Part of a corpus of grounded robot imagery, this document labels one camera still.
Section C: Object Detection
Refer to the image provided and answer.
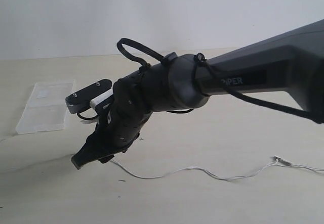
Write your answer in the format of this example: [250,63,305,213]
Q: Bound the white wired earphones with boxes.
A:
[110,155,324,182]

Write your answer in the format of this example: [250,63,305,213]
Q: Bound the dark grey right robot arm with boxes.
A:
[65,20,323,169]

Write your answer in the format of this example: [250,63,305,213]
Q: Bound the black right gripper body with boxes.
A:
[95,74,152,154]

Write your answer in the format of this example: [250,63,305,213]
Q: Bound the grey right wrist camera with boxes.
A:
[65,79,113,114]

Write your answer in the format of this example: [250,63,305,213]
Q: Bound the clear plastic storage box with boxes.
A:
[16,79,75,135]

